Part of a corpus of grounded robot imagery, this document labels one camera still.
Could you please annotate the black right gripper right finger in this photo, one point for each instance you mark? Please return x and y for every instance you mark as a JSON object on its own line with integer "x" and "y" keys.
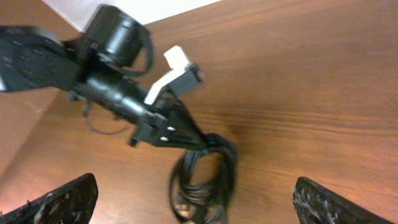
{"x": 316, "y": 204}

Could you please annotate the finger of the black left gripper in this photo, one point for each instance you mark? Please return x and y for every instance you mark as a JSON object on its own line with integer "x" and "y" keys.
{"x": 181, "y": 119}
{"x": 182, "y": 135}

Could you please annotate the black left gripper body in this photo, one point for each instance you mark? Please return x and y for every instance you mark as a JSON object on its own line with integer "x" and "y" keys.
{"x": 158, "y": 123}

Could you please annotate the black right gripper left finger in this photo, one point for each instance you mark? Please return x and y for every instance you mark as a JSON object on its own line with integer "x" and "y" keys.
{"x": 73, "y": 202}

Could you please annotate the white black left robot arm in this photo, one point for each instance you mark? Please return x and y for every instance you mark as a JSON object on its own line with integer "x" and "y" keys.
{"x": 102, "y": 66}

